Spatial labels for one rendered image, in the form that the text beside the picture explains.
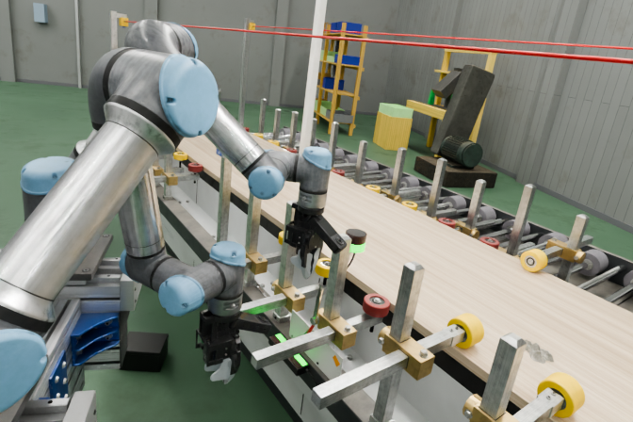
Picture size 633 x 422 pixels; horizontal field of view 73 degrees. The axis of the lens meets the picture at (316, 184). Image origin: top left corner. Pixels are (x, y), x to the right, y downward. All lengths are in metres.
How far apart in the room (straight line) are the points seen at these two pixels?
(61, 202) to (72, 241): 0.05
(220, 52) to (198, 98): 11.51
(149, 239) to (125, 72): 0.35
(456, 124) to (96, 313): 6.22
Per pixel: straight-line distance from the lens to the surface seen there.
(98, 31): 12.51
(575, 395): 1.15
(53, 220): 0.62
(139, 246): 0.90
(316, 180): 1.06
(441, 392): 1.37
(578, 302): 1.73
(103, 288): 1.21
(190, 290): 0.85
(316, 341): 1.23
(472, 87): 6.98
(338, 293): 1.24
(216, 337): 1.02
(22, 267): 0.62
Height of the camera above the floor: 1.59
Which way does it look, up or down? 17 degrees down
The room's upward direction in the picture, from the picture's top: 7 degrees clockwise
